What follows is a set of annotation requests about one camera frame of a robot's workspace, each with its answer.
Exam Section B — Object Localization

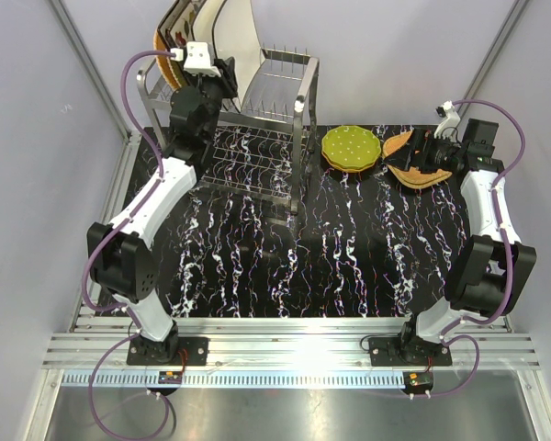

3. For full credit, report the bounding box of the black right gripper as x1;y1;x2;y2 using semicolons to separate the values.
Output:
383;129;465;175

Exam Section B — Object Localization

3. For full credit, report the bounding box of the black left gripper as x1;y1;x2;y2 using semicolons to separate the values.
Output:
182;56;236;141

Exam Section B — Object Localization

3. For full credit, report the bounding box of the woven wicker plate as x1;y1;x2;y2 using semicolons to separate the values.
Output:
395;171;452;190
382;130;452;189
153;30;186;91

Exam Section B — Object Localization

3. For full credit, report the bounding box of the white square plate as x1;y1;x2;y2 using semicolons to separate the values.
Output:
208;0;265;112

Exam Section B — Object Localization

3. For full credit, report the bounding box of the green polka dot plate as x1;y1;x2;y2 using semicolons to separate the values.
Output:
321;125;381;160

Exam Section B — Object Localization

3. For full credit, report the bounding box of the yellow polka dot plate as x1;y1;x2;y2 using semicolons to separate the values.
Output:
322;154;379;173

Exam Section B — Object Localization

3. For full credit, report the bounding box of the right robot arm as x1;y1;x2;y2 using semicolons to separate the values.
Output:
368;119;536;366

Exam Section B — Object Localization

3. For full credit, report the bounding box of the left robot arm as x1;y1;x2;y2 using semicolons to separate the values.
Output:
81;53;238;366

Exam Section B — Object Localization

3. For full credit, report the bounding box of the stainless steel dish rack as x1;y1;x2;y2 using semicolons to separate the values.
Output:
136;43;321;217

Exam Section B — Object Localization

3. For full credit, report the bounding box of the fruit pattern square plate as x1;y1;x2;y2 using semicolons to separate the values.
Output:
153;1;212;51

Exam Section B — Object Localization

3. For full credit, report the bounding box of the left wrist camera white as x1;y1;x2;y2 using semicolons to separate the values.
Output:
170;41;221;78

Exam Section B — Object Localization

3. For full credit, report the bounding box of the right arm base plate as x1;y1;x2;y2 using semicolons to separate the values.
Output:
366;335;453;368

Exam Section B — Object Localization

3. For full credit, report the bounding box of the aluminium frame rail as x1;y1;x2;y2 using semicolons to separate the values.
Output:
42;317;540;390

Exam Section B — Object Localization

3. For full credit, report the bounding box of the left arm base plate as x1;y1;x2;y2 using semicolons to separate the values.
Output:
127;336;209;367

